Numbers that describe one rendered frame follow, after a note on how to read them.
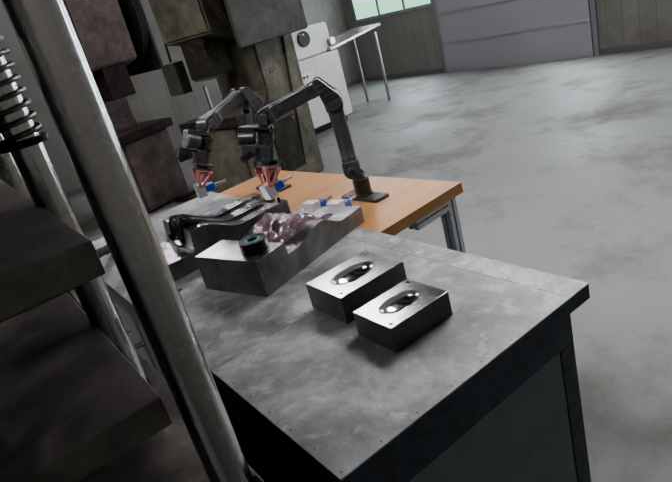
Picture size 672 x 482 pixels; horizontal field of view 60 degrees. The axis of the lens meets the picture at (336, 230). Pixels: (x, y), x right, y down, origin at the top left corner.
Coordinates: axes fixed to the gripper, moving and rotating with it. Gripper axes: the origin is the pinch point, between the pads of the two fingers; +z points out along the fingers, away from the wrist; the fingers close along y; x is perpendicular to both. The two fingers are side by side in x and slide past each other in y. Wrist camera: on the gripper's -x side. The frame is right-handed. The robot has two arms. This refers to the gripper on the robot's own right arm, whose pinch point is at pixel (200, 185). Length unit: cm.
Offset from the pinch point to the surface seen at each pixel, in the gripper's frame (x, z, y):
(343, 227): 29, -2, 75
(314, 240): 17, 1, 81
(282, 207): 19.4, -1.6, 44.5
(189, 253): -13, 16, 50
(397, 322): 10, 4, 142
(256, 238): -2, 2, 84
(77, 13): -42, -92, -376
